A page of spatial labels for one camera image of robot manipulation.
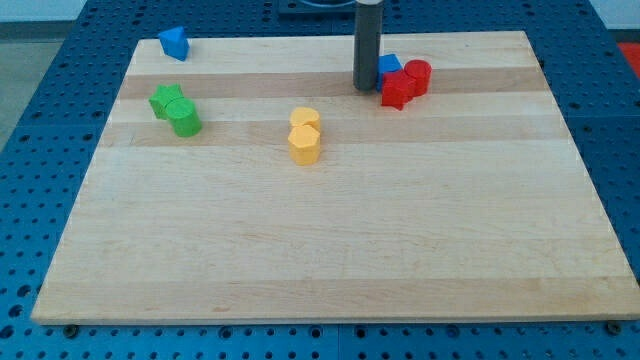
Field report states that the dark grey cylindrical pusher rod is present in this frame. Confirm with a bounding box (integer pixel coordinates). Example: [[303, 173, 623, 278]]
[[353, 0, 384, 92]]

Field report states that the yellow hexagon block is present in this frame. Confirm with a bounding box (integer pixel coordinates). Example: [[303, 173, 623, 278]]
[[288, 125, 321, 166]]

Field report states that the blue cube block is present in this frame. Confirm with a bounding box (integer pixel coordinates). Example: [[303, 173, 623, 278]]
[[376, 53, 403, 92]]

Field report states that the red cylinder block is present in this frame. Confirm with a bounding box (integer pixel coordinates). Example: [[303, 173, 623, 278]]
[[404, 59, 432, 97]]

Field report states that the red star block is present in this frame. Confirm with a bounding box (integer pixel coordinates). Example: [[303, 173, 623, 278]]
[[381, 70, 416, 111]]

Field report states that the yellow heart block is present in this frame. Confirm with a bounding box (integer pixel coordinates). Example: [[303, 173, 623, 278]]
[[289, 107, 321, 132]]

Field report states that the blue triangle block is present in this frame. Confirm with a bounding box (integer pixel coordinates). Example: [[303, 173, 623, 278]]
[[158, 26, 190, 61]]

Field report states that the wooden board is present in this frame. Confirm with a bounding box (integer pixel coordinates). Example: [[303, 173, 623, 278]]
[[32, 31, 639, 325]]

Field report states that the green cylinder block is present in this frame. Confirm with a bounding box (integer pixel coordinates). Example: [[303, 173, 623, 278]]
[[165, 98, 202, 137]]

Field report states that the green star block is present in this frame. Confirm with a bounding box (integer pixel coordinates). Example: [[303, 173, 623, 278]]
[[149, 84, 184, 120]]

